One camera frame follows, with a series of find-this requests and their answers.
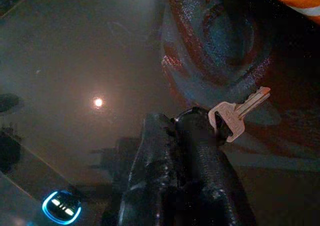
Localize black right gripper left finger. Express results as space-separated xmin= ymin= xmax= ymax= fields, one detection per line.
xmin=118 ymin=113 xmax=180 ymax=226

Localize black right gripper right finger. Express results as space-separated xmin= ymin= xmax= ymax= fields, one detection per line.
xmin=172 ymin=107 xmax=256 ymax=226

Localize silver keys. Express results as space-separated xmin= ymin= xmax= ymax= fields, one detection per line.
xmin=208 ymin=86 xmax=271 ymax=143

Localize dark rounded bulky object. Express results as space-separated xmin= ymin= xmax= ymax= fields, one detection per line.
xmin=159 ymin=0 xmax=276 ymax=107

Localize blue glowing ring light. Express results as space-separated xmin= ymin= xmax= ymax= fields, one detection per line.
xmin=41 ymin=190 xmax=83 ymax=226

